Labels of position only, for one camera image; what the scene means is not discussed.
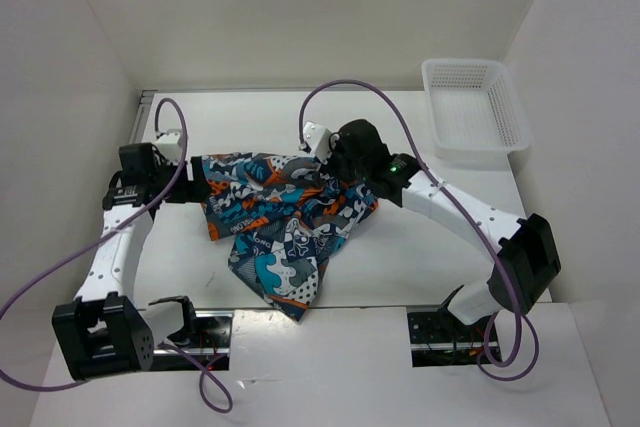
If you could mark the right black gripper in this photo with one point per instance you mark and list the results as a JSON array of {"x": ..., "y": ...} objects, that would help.
[{"x": 329, "y": 167}]

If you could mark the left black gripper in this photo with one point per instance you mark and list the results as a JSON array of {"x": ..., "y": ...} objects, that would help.
[{"x": 191, "y": 191}]

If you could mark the patterned blue orange shorts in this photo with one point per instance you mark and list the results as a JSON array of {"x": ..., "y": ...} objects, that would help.
[{"x": 287, "y": 218}]

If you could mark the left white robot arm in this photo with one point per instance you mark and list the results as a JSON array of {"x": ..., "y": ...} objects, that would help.
[{"x": 102, "y": 332}]

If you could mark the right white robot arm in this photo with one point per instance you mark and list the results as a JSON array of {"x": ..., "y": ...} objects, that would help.
[{"x": 522, "y": 250}]

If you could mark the white plastic basket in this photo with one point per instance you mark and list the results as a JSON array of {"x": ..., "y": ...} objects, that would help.
[{"x": 475, "y": 112}]

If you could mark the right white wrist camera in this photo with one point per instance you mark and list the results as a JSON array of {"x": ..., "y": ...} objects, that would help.
[{"x": 316, "y": 141}]

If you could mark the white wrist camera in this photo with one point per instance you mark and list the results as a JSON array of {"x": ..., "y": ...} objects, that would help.
[
  {"x": 316, "y": 141},
  {"x": 171, "y": 146}
]

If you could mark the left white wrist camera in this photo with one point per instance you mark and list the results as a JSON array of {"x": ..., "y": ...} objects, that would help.
[{"x": 171, "y": 146}]

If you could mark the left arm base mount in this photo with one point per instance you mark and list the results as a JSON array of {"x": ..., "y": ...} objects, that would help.
[{"x": 212, "y": 339}]

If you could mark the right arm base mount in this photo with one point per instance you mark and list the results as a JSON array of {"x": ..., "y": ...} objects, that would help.
[{"x": 437, "y": 340}]

